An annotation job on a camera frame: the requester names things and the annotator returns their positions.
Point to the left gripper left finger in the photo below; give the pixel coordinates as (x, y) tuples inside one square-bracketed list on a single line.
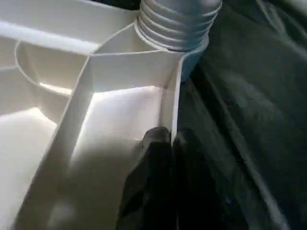
[(148, 187)]

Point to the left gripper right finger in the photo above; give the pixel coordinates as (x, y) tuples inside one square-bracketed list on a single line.
[(201, 191)]

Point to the white plastic table top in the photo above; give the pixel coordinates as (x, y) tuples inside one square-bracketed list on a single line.
[(57, 96)]

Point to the white plastic table leg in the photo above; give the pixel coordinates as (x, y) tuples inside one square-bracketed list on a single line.
[(177, 24)]

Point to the black mat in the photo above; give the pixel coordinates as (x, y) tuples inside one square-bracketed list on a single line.
[(254, 110)]

